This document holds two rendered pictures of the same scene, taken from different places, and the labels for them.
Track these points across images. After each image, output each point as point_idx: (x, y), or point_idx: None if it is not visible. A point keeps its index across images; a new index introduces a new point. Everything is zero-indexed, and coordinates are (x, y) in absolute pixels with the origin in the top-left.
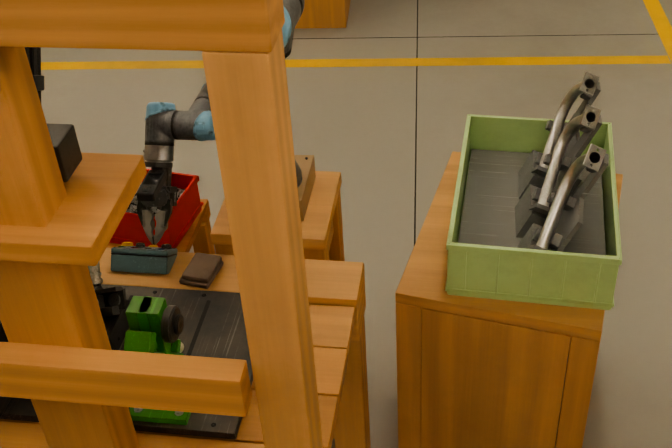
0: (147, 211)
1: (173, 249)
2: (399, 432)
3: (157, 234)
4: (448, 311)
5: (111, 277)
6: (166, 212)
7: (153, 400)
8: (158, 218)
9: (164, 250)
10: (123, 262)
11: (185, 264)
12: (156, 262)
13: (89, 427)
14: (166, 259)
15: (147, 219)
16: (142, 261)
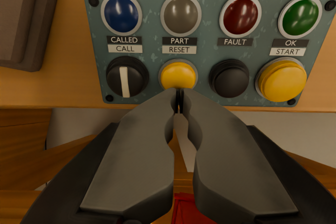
0: (244, 200)
1: (97, 68)
2: (19, 108)
3: (158, 96)
4: None
5: None
6: (73, 196)
7: None
8: (148, 155)
9: None
10: None
11: (70, 48)
12: None
13: None
14: None
15: (226, 149)
16: None
